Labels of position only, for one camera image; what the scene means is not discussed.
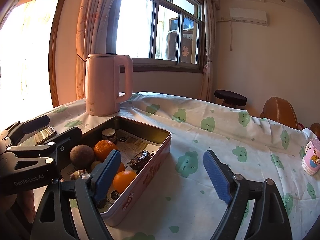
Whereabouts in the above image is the brown round fruit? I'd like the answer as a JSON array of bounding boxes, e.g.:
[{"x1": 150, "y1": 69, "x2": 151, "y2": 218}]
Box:
[{"x1": 69, "y1": 145, "x2": 94, "y2": 169}]

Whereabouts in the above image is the dark speckled fruit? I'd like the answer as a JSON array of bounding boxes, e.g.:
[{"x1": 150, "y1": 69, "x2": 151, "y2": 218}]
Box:
[{"x1": 69, "y1": 169, "x2": 86, "y2": 180}]

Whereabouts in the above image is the small yellow-green fruit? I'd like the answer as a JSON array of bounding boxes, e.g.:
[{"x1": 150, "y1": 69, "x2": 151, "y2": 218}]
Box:
[{"x1": 90, "y1": 160, "x2": 101, "y2": 171}]

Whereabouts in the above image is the small dark jar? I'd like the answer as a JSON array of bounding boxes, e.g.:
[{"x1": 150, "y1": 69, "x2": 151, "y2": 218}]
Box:
[{"x1": 101, "y1": 128, "x2": 117, "y2": 144}]

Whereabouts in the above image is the far small orange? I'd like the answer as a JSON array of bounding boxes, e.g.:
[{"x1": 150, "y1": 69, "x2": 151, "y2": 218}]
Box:
[{"x1": 117, "y1": 163, "x2": 125, "y2": 173}]

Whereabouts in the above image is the pink cartoon lidded cup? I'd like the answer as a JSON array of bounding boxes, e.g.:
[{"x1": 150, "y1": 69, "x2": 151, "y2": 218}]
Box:
[{"x1": 302, "y1": 138, "x2": 320, "y2": 176}]

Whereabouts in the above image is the dark wrinkled passion fruit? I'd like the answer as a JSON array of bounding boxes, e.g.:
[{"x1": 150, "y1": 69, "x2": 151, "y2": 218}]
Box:
[{"x1": 128, "y1": 151, "x2": 151, "y2": 170}]

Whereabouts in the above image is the pink rectangular tin box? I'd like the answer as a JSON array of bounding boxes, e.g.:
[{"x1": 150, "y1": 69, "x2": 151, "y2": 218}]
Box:
[{"x1": 58, "y1": 115, "x2": 172, "y2": 227}]

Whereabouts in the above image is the pink electric kettle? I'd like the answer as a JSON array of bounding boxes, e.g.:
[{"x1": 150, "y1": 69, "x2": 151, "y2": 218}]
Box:
[{"x1": 85, "y1": 54, "x2": 133, "y2": 116}]

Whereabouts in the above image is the white green-cloud tablecloth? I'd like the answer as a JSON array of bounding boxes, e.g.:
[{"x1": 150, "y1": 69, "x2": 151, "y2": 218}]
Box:
[{"x1": 30, "y1": 91, "x2": 320, "y2": 240}]

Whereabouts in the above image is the brown leather sofa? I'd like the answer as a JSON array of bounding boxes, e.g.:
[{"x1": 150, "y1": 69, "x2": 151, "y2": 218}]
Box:
[{"x1": 310, "y1": 123, "x2": 320, "y2": 140}]

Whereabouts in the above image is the black round stool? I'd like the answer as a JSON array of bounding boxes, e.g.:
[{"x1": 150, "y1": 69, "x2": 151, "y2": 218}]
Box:
[{"x1": 214, "y1": 89, "x2": 247, "y2": 108}]

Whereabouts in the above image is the left pink curtain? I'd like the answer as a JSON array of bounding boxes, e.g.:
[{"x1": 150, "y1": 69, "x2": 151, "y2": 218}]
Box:
[{"x1": 75, "y1": 0, "x2": 114, "y2": 99}]

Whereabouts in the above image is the pink curtain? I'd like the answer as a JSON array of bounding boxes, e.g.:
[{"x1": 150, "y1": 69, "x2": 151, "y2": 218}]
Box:
[
  {"x1": 75, "y1": 0, "x2": 114, "y2": 99},
  {"x1": 200, "y1": 0, "x2": 220, "y2": 102}
]

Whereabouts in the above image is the right pink curtain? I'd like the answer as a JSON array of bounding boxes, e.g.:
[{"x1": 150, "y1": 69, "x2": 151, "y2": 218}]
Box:
[{"x1": 200, "y1": 0, "x2": 220, "y2": 102}]

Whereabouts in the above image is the window with dark frame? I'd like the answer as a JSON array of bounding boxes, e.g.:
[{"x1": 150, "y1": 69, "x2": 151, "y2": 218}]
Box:
[{"x1": 106, "y1": 0, "x2": 205, "y2": 73}]

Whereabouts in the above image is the white wall air conditioner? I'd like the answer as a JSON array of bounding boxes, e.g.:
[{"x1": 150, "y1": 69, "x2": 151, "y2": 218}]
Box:
[{"x1": 229, "y1": 8, "x2": 268, "y2": 26}]

